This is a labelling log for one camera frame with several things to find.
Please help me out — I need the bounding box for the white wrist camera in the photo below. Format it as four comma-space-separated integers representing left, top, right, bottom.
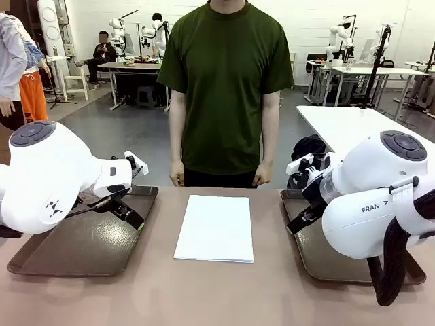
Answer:
286, 153, 316, 177
124, 151, 150, 176

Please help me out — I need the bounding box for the black jacket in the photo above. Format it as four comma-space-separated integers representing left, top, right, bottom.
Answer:
291, 134, 328, 163

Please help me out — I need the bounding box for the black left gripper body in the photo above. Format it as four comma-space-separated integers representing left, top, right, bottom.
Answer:
77, 190, 116, 211

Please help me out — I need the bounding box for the black tripod stand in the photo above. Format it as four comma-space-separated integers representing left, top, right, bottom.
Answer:
47, 73, 77, 110

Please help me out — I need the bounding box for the white A4 paper stack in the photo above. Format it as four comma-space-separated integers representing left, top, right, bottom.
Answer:
173, 194, 255, 264

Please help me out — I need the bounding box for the person's left forearm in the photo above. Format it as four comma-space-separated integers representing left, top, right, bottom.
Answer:
260, 117, 280, 166

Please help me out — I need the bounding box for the white background table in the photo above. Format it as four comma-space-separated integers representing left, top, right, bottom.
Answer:
331, 66, 430, 122

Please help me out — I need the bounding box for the dark plastic stool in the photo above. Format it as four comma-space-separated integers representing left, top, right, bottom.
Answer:
137, 85, 156, 108

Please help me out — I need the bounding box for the brown plastic tray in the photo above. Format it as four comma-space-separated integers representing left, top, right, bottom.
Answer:
280, 189, 427, 285
7, 185, 160, 278

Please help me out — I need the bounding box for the person in white shirt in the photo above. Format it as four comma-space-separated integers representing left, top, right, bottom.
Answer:
151, 12, 168, 59

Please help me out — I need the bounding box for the figure with grey shirt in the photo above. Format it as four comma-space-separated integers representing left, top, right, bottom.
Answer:
0, 12, 28, 132

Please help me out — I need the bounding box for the black office chair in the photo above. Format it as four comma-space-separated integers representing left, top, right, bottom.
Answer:
307, 53, 329, 74

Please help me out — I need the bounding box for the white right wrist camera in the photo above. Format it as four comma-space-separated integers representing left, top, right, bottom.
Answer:
286, 153, 316, 177

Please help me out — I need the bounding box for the mannequin in orange shorts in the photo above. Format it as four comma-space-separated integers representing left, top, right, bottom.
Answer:
18, 15, 52, 124

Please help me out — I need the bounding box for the seated person in black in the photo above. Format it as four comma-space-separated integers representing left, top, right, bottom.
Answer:
75, 30, 118, 91

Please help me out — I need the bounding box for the white wooden stool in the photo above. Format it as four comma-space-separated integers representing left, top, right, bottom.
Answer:
63, 75, 89, 101

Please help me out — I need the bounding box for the white cable strap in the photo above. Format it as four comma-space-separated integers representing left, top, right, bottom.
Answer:
388, 175, 419, 204

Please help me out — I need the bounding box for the black pole stand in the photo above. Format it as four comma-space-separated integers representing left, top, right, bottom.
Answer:
360, 26, 392, 110

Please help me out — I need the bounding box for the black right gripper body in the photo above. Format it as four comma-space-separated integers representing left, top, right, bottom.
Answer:
298, 169, 329, 209

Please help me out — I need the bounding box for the person's left hand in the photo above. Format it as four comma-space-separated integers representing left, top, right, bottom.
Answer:
253, 162, 273, 189

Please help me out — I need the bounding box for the brown-topped background table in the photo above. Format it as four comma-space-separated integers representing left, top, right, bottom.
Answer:
98, 60, 171, 112

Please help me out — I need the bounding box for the person's right forearm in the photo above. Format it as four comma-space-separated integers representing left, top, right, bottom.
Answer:
169, 115, 186, 163

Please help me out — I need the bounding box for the person's right hand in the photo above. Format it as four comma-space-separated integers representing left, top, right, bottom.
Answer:
169, 159, 186, 187

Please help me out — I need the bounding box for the person in green T-shirt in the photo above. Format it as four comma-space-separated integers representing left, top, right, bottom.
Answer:
156, 0, 295, 189

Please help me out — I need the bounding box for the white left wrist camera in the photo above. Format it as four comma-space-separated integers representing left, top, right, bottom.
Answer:
124, 151, 150, 176

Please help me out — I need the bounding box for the tall white air conditioner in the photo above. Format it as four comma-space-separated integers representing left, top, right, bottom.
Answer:
36, 0, 73, 57

